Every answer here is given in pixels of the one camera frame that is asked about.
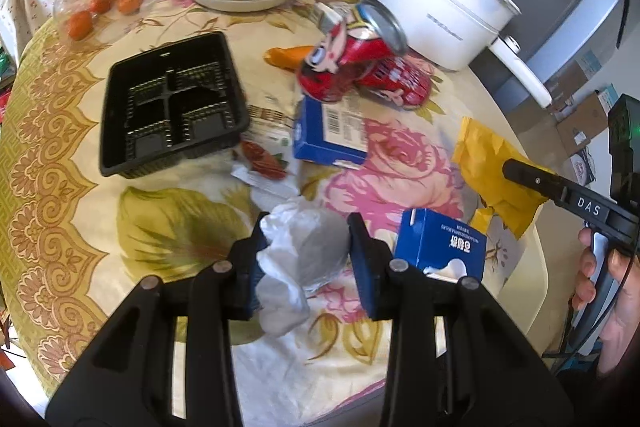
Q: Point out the white electric cooking pot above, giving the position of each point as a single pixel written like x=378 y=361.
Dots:
x=451 y=33

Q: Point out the floral tablecloth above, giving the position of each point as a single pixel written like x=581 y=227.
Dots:
x=74 y=242

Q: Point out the black plastic food tray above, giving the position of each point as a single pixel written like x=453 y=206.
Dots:
x=183 y=100

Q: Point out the red milk drink can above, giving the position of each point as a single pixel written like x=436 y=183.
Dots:
x=366 y=34

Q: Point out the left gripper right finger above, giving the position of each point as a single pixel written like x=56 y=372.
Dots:
x=456 y=358

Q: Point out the blue barcode carton box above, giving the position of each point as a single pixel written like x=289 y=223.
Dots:
x=331 y=134

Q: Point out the orange peel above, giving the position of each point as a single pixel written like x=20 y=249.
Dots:
x=287 y=58

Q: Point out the white nut snack packet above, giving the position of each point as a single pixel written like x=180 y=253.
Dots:
x=264 y=159

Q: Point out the white tissue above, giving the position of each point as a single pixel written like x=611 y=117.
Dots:
x=307 y=247

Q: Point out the cardboard boxes on floor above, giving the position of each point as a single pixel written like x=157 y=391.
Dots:
x=580 y=118

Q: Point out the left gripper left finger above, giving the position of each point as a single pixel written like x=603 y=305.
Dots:
x=163 y=358

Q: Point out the yellow snack wrapper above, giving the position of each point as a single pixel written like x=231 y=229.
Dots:
x=480 y=154

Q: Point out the blue tissue box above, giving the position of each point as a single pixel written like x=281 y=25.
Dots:
x=441 y=247

